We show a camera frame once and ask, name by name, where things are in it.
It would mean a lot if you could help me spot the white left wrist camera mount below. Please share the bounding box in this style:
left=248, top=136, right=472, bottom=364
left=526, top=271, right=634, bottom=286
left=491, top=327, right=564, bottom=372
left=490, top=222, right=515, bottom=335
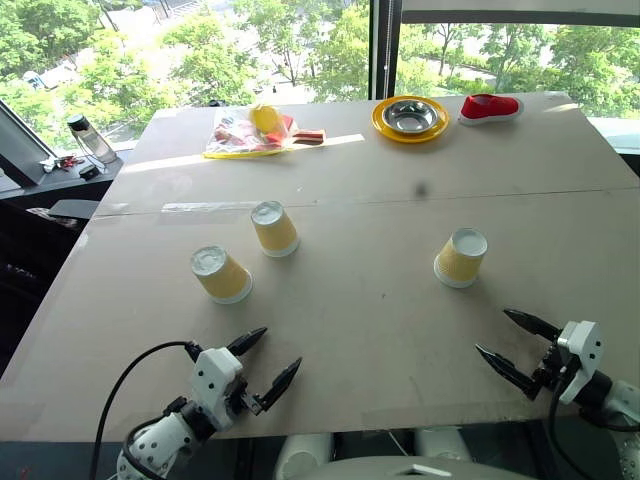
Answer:
left=191, top=347, right=245, bottom=432

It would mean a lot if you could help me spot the black window frame post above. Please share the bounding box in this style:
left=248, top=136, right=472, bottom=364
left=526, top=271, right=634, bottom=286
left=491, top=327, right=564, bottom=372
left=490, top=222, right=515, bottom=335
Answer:
left=368, top=0, right=404, bottom=101

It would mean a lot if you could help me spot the red slip-on shoe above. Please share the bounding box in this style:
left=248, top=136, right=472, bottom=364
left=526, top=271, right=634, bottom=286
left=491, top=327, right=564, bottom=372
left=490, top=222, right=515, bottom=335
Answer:
left=457, top=93, right=525, bottom=128

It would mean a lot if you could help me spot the red brown rectangular block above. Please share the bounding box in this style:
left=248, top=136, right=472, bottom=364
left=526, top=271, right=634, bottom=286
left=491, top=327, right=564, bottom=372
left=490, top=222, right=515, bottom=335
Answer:
left=291, top=128, right=328, bottom=147

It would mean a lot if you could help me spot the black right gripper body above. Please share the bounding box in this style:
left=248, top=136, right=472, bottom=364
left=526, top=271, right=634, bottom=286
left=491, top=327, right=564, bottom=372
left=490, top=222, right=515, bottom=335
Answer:
left=531, top=341, right=580, bottom=393

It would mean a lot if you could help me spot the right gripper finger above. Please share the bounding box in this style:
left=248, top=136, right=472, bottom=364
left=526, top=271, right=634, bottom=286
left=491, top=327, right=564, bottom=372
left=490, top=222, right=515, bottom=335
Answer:
left=474, top=343, right=541, bottom=401
left=502, top=308, right=561, bottom=343

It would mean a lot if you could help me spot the stainless steel bowl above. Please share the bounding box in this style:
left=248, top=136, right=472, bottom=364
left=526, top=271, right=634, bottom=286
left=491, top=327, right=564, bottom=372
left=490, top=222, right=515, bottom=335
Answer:
left=381, top=98, right=440, bottom=137

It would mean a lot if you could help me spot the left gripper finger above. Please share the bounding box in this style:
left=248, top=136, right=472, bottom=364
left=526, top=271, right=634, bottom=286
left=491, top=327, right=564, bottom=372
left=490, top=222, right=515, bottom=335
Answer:
left=258, top=356, right=304, bottom=414
left=225, top=326, right=269, bottom=358

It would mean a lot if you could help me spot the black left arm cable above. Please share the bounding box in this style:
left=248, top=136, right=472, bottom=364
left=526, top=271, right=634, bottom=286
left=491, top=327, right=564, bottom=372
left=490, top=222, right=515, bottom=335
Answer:
left=88, top=340, right=205, bottom=480

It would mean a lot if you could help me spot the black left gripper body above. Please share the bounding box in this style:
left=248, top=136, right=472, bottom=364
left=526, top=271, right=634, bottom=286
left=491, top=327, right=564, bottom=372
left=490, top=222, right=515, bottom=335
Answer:
left=225, top=375, right=267, bottom=417

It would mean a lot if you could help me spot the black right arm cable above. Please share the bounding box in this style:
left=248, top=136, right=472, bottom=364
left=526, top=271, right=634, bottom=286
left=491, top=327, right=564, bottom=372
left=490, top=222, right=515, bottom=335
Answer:
left=547, top=359, right=640, bottom=480

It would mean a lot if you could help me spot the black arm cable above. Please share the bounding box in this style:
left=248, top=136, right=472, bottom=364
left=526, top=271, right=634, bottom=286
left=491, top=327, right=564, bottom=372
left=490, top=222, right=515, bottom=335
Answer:
left=88, top=340, right=205, bottom=480
left=547, top=359, right=640, bottom=480

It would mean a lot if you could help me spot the yellow plastic plate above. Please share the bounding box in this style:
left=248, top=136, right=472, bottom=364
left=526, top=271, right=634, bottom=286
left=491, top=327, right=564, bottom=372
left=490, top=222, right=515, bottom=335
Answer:
left=370, top=94, right=451, bottom=145

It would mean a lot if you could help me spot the white rounded robot part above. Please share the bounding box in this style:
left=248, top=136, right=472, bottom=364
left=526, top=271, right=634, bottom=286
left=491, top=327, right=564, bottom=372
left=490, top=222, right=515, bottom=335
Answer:
left=413, top=426, right=472, bottom=462
left=273, top=431, right=335, bottom=480

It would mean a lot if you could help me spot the small red white clutter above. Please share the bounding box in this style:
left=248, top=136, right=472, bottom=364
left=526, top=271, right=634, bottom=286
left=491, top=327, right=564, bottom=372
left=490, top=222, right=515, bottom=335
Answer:
left=38, top=154, right=82, bottom=174

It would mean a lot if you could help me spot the clear plastic zip bag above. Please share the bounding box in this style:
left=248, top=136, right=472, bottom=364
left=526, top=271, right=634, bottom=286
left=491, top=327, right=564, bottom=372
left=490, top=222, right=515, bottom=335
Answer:
left=202, top=106, right=297, bottom=161

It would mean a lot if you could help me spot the yellow ribbed paper cup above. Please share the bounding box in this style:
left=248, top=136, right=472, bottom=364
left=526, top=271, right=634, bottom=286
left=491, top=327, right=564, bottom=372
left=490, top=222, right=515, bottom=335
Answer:
left=249, top=200, right=302, bottom=259
left=432, top=227, right=489, bottom=290
left=190, top=244, right=254, bottom=306

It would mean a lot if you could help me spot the grey flat pad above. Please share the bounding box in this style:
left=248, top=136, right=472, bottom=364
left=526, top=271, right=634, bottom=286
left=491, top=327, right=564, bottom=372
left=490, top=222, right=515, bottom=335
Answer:
left=48, top=198, right=102, bottom=221

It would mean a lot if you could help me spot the yellow round plastic toy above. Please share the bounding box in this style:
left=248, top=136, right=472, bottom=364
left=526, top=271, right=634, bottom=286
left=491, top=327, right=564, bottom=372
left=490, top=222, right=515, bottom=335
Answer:
left=249, top=102, right=282, bottom=137

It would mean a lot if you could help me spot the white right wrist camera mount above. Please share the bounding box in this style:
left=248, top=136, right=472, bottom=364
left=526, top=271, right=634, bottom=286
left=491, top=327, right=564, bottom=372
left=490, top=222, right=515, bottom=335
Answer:
left=555, top=319, right=605, bottom=407

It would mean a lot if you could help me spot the clear water bottle black cap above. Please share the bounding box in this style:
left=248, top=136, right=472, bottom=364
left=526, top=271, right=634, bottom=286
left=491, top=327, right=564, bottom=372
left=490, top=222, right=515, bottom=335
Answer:
left=66, top=113, right=119, bottom=166

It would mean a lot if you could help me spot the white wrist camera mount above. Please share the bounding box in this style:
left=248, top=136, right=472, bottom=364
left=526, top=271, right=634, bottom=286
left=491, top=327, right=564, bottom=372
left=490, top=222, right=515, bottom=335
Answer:
left=191, top=347, right=245, bottom=432
left=555, top=319, right=605, bottom=407

